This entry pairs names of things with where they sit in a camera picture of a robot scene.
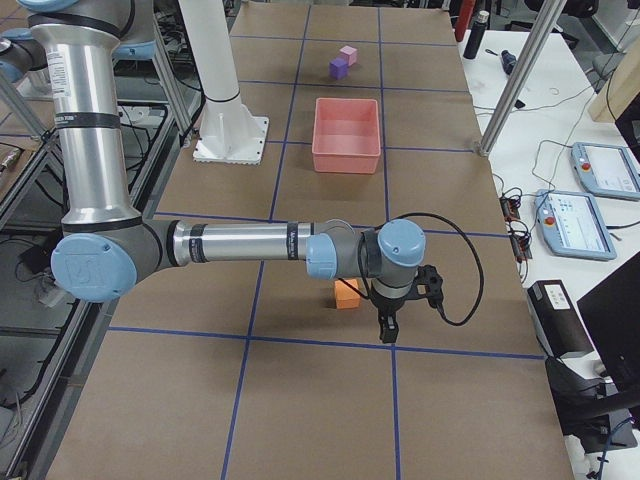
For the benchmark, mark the black monitor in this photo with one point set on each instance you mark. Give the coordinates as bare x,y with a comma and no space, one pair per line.
610,312

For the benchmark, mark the purple foam block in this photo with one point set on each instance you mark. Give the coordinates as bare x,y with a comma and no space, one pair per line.
338,68

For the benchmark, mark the black box with white label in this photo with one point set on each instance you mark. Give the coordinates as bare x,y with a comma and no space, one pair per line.
557,323

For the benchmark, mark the orange foam block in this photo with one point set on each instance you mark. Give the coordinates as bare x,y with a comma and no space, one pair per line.
346,294

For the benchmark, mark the pink plastic bin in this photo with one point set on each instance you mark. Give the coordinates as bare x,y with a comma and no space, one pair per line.
346,136

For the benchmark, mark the pink foam block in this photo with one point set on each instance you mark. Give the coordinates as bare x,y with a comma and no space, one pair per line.
349,54

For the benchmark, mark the aluminium frame post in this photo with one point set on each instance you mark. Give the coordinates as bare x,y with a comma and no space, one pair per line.
535,42

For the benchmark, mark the red bottle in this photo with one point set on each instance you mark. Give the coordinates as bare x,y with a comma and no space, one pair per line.
464,16

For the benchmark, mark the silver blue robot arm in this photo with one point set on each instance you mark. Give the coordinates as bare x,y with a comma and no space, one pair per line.
21,53
107,247

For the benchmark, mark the far teach pendant tablet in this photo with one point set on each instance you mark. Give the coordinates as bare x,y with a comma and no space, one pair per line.
606,170

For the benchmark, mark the teach pendant tablet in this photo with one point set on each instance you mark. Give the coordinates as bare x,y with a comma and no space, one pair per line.
606,170
572,226

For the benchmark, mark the near teach pendant tablet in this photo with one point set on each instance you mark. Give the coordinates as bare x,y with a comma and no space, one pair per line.
572,226

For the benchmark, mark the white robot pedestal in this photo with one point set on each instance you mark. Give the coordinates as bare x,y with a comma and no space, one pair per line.
228,132

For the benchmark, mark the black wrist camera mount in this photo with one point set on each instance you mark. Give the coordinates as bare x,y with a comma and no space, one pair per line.
428,285

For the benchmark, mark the black water bottle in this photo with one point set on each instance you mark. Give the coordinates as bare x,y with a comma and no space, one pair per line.
476,35

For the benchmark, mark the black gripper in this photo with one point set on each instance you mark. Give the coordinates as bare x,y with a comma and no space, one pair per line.
388,306

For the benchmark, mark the small circuit board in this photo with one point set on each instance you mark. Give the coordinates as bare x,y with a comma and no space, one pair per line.
510,208

